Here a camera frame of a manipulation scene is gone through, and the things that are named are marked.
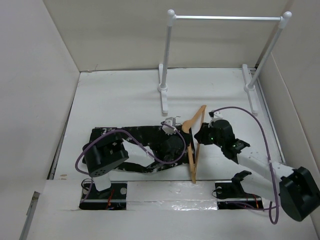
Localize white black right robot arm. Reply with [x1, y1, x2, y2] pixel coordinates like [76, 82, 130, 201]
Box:
[194, 119, 320, 222]

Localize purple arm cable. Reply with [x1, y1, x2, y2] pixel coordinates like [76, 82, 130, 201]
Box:
[75, 121, 187, 203]
[208, 106, 280, 225]

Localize wooden clothes hanger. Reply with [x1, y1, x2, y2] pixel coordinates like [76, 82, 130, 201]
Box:
[181, 105, 207, 184]

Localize white silver clothes rack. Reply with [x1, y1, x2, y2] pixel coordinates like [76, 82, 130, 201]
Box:
[157, 9, 293, 117]

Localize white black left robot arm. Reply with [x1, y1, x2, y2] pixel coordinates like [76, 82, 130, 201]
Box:
[80, 129, 187, 199]

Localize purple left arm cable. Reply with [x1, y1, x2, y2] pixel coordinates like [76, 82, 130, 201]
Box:
[75, 121, 187, 203]

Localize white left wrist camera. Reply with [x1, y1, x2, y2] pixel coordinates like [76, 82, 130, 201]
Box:
[161, 116, 178, 136]

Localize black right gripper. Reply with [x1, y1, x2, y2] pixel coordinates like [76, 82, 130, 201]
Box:
[193, 122, 224, 148]

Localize silver tape strip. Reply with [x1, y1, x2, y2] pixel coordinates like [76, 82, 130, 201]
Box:
[126, 181, 218, 211]

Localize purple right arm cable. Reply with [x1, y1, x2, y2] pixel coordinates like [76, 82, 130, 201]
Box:
[208, 106, 280, 225]

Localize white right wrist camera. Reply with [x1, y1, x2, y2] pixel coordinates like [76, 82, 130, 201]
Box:
[208, 110, 223, 128]

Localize black white patterned trousers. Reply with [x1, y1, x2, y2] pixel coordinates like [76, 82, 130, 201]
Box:
[82, 125, 190, 172]

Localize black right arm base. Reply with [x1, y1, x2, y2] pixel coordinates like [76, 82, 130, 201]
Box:
[211, 170, 264, 211]

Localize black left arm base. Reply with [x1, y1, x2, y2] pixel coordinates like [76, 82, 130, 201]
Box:
[79, 179, 128, 211]

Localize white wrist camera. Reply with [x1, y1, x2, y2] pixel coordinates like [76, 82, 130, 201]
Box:
[208, 110, 223, 128]
[161, 116, 178, 136]

